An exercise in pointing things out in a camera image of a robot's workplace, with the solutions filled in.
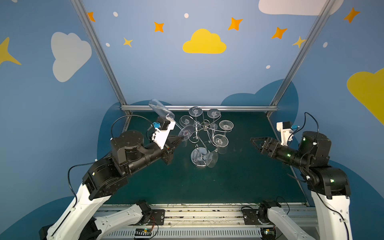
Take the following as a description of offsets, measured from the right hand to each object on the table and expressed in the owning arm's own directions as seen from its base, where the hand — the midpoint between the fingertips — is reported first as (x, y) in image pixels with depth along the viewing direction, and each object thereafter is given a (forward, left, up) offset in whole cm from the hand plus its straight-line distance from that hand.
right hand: (257, 140), depth 60 cm
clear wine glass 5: (+12, +30, -2) cm, 32 cm away
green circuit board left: (-31, +50, -40) cm, 71 cm away
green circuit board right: (-27, -13, -41) cm, 51 cm away
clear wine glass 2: (+19, +26, -3) cm, 32 cm away
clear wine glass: (+3, +15, -5) cm, 16 cm away
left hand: (-4, +31, +8) cm, 32 cm away
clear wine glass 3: (+20, +17, -6) cm, 27 cm away
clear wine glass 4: (+13, +10, -6) cm, 18 cm away
